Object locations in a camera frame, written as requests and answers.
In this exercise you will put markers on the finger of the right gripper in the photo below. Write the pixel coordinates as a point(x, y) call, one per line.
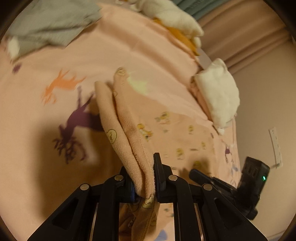
point(223, 187)

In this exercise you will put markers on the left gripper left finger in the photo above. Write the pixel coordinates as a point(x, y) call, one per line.
point(90, 212)

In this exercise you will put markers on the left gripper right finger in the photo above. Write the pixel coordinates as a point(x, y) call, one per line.
point(200, 212)

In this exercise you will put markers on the pink cartoon print shirt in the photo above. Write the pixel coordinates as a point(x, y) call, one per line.
point(141, 118)

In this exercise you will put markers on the pink animal print duvet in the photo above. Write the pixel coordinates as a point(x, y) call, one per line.
point(52, 138)

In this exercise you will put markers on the folded pink garment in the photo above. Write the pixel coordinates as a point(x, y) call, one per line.
point(194, 89)

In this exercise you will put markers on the folded white garment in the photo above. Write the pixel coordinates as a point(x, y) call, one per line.
point(220, 92)

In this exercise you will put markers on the pink curtain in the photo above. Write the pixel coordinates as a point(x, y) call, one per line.
point(239, 32)

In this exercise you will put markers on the white goose plush toy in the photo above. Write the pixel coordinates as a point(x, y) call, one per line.
point(179, 23)

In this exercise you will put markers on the teal curtain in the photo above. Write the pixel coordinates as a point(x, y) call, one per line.
point(198, 8)

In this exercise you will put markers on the grey folded garment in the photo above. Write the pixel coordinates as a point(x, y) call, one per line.
point(55, 23)

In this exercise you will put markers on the black tracking camera box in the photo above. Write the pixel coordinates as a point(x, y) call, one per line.
point(254, 173)

